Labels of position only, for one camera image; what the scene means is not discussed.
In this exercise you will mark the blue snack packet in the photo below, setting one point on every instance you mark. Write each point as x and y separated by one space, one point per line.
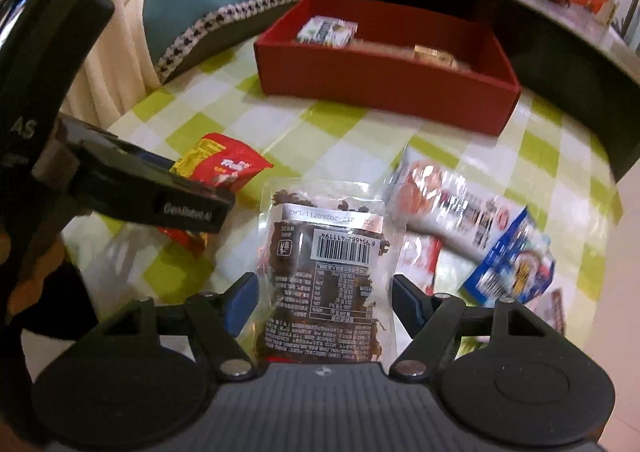
510 262

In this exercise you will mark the red cardboard box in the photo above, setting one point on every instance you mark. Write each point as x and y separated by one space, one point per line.
380 92

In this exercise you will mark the white red-edged barcode packet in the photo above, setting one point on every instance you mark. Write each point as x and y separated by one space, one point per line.
422 257

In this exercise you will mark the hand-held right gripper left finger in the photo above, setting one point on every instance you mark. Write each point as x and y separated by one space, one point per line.
242 302

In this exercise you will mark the small white brown-picture packet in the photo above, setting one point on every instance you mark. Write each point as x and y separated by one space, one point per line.
557 312

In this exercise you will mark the green checkered tablecloth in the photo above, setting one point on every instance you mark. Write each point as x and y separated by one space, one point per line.
325 152

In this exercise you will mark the green white wafer packet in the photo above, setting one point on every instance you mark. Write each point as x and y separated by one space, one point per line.
325 31

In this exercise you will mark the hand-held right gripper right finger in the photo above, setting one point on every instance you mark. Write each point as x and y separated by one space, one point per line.
407 304

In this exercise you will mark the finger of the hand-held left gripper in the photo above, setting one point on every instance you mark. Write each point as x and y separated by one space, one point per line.
115 145
190 209

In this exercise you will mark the cream fleece blanket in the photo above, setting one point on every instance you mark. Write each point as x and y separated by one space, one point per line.
120 32

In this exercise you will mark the white packet with orange picture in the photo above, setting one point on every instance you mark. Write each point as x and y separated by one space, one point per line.
440 197

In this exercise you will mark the dark coffee table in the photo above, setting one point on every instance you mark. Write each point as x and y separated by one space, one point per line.
560 62

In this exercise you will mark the clear brown snack packet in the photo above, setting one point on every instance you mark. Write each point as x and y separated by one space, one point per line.
320 272

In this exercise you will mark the red packet with yellow label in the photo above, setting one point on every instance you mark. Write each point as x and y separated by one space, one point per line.
225 165

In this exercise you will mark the yellow cookie bag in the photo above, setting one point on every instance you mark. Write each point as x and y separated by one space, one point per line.
435 57

